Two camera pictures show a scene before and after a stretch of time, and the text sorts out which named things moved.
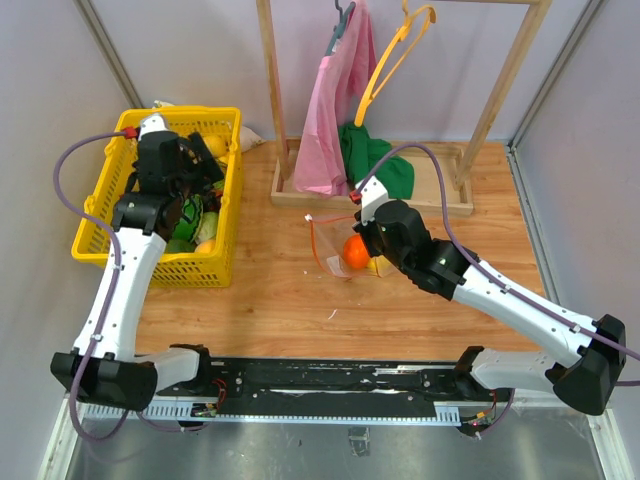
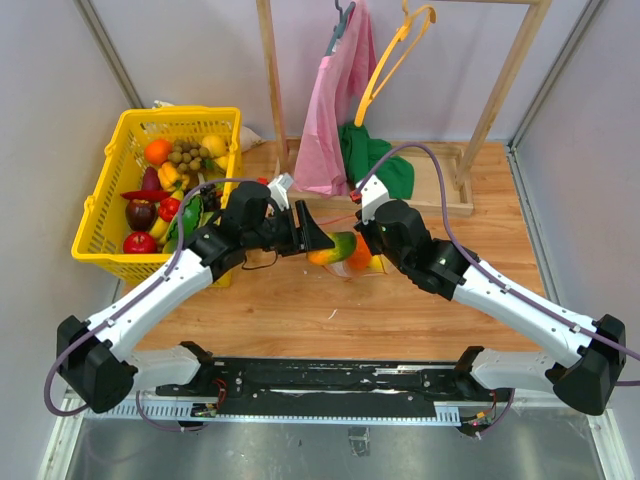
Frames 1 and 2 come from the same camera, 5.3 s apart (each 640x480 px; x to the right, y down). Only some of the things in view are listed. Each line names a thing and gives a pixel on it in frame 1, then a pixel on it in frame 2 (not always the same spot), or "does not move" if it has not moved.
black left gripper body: (193, 175) -> (278, 231)
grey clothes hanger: (338, 29) does not move
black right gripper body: (374, 244) does not move
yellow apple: (380, 265) does not move
